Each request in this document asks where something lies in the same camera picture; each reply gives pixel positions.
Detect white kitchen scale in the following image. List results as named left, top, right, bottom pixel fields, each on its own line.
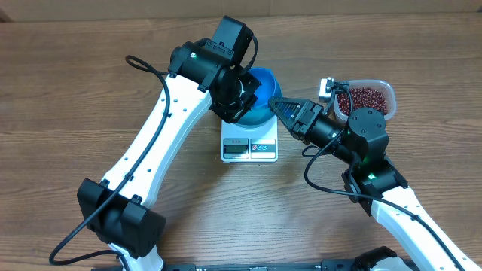
left=221, top=116, right=279, bottom=163

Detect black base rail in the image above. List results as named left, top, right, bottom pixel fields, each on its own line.
left=91, top=258, right=426, bottom=271

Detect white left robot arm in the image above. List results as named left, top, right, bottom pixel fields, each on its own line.
left=77, top=16, right=261, bottom=270

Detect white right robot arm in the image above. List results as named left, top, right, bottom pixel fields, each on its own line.
left=268, top=97, right=479, bottom=270

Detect clear plastic bean container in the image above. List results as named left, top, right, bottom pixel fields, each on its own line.
left=334, top=79, right=397, bottom=123

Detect blue bowl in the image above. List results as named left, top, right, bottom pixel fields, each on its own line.
left=237, top=67, right=282, bottom=126

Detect red beans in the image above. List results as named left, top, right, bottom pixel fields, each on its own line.
left=337, top=87, right=388, bottom=115

